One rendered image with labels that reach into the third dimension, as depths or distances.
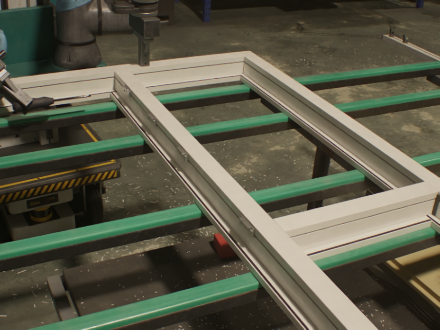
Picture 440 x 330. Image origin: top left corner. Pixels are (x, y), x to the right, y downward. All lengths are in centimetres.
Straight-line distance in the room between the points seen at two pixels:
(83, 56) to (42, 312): 97
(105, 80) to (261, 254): 85
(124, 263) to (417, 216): 72
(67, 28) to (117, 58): 231
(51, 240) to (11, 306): 120
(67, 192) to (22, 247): 134
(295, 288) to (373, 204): 28
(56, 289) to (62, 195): 100
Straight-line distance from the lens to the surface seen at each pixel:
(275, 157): 332
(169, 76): 182
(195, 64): 184
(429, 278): 156
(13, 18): 244
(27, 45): 248
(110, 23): 236
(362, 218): 120
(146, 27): 170
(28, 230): 253
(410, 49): 252
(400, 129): 389
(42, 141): 270
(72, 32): 236
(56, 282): 156
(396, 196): 125
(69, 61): 240
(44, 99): 159
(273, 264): 106
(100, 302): 144
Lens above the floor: 155
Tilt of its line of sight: 30 degrees down
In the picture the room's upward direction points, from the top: 3 degrees clockwise
